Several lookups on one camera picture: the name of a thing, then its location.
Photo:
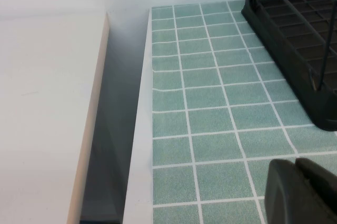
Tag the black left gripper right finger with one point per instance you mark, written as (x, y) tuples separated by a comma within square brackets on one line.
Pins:
[(321, 176)]

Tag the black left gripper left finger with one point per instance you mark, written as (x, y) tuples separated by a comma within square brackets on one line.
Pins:
[(287, 197)]

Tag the black dish drying rack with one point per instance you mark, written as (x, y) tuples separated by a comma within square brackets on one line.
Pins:
[(281, 50)]

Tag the green checked tablecloth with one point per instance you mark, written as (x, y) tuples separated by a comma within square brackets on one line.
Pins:
[(210, 103)]

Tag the white panel with beige edge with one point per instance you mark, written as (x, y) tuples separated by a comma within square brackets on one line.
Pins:
[(39, 103)]

